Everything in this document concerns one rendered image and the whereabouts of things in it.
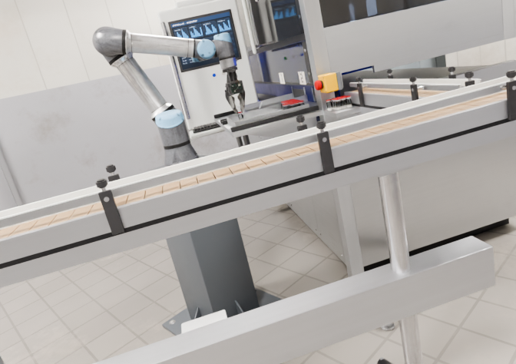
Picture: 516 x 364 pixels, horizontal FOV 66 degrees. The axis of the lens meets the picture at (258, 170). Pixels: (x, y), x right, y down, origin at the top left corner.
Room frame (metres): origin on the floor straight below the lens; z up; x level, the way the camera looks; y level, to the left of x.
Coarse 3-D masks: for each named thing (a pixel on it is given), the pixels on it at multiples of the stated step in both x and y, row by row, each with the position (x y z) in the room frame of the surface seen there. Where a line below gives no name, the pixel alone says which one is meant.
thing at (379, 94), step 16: (368, 80) 1.67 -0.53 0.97; (384, 80) 1.55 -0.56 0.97; (400, 80) 1.44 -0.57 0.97; (416, 80) 1.19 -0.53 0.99; (432, 80) 1.26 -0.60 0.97; (448, 80) 1.18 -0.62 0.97; (464, 80) 1.12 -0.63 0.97; (480, 80) 1.07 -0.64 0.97; (352, 96) 1.64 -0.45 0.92; (368, 96) 1.51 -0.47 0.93; (384, 96) 1.39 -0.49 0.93; (400, 96) 1.29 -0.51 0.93; (416, 96) 1.19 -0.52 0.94; (368, 112) 1.52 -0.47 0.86
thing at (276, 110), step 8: (280, 104) 1.99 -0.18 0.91; (304, 104) 1.75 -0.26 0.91; (248, 112) 1.97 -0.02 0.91; (256, 112) 1.97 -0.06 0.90; (264, 112) 1.98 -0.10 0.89; (272, 112) 1.98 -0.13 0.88; (280, 112) 1.73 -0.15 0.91; (288, 112) 1.74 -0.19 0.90; (232, 120) 1.95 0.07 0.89; (248, 120) 1.71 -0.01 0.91; (256, 120) 1.71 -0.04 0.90
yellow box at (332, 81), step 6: (330, 72) 1.68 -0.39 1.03; (336, 72) 1.61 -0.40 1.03; (318, 78) 1.67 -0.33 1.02; (324, 78) 1.61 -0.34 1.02; (330, 78) 1.61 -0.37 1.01; (336, 78) 1.61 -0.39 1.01; (324, 84) 1.61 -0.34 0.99; (330, 84) 1.61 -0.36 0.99; (336, 84) 1.61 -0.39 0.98; (324, 90) 1.62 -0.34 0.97; (330, 90) 1.61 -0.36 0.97; (336, 90) 1.61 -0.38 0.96
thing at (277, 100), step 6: (282, 96) 2.35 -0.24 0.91; (288, 96) 2.36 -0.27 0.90; (300, 96) 2.10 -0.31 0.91; (306, 96) 2.11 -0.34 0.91; (258, 102) 2.33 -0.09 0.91; (264, 102) 2.33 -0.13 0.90; (270, 102) 2.34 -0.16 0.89; (276, 102) 2.08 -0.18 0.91; (246, 108) 2.31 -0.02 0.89; (252, 108) 2.06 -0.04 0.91; (258, 108) 2.06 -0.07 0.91
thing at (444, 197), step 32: (512, 64) 1.86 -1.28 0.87; (448, 160) 1.79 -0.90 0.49; (480, 160) 1.82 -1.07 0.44; (512, 160) 1.85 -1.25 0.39; (352, 192) 1.71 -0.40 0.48; (416, 192) 1.76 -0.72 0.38; (448, 192) 1.79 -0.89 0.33; (480, 192) 1.82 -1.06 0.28; (512, 192) 1.85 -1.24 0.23; (320, 224) 2.04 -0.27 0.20; (384, 224) 1.73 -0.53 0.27; (416, 224) 1.76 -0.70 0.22; (448, 224) 1.79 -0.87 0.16; (480, 224) 1.82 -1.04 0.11; (384, 256) 1.73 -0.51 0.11
